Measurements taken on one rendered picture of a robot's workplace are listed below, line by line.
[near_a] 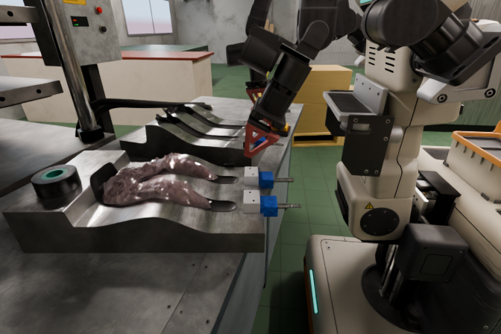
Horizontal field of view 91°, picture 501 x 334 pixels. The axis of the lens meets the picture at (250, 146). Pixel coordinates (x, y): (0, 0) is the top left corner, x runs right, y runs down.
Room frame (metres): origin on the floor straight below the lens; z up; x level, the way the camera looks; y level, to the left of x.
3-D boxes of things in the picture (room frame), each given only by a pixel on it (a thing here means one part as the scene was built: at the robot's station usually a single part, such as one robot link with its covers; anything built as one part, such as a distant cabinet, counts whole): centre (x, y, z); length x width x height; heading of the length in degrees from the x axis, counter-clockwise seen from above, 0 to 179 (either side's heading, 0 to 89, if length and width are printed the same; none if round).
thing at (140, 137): (0.87, 0.20, 0.87); 0.50 x 0.26 x 0.14; 73
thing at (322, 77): (3.04, -1.01, 0.42); 1.50 x 1.14 x 0.84; 84
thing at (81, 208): (0.50, 0.22, 0.85); 0.50 x 0.26 x 0.11; 90
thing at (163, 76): (3.71, 1.91, 0.45); 2.65 x 0.85 x 0.90; 84
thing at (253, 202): (0.45, -0.05, 0.85); 0.13 x 0.05 x 0.05; 90
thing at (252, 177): (0.56, -0.05, 0.85); 0.13 x 0.05 x 0.05; 90
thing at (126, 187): (0.51, 0.22, 0.90); 0.26 x 0.18 x 0.08; 90
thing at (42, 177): (0.45, 0.41, 0.93); 0.08 x 0.08 x 0.04
